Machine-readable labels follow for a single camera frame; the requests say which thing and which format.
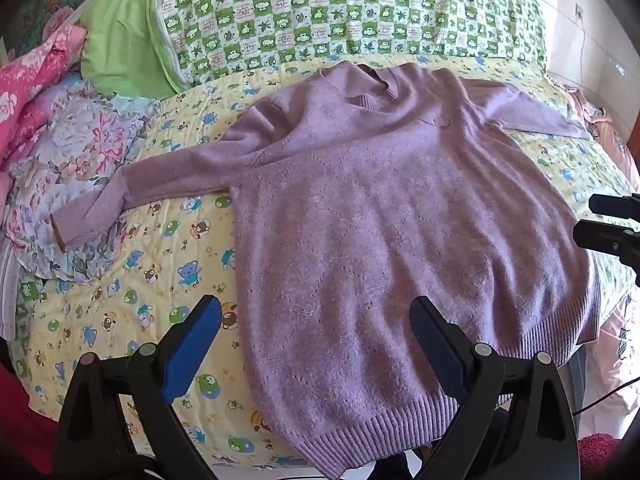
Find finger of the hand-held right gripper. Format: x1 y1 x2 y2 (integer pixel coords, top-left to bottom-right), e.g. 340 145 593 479
588 192 640 219
573 219 640 287

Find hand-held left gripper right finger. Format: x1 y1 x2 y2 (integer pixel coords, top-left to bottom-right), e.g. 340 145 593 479
409 296 581 480

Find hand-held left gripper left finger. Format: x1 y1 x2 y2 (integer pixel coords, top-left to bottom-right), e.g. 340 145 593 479
52 295 223 480

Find purple knit sweater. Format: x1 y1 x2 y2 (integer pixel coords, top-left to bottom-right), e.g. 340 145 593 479
50 60 601 468

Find pink printed cloth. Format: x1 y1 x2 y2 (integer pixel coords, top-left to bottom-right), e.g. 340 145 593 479
547 74 640 196

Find yellow bear print bedsheet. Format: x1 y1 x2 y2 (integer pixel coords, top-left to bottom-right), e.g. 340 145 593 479
10 55 636 471

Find pale pink cloth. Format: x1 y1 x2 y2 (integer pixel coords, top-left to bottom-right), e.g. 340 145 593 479
575 290 640 441

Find striped bedsheet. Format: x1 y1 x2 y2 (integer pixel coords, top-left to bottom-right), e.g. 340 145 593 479
0 240 26 341

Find red fuzzy cloth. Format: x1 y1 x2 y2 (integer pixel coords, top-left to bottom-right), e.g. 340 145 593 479
577 432 626 478

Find pale blue floral pillow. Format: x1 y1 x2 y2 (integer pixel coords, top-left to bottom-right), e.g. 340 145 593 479
0 72 161 281

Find pink floral cloth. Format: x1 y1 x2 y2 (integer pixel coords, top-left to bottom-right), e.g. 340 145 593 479
0 25 88 171

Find light green pillow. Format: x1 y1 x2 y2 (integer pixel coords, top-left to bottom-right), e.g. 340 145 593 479
80 0 188 101

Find green frog checked quilt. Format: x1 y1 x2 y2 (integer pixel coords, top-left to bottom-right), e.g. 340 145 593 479
150 0 548 93

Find black cable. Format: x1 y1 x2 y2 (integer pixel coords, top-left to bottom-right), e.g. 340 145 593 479
572 375 640 416

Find white wall cable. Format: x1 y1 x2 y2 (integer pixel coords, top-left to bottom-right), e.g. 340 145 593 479
577 12 601 106

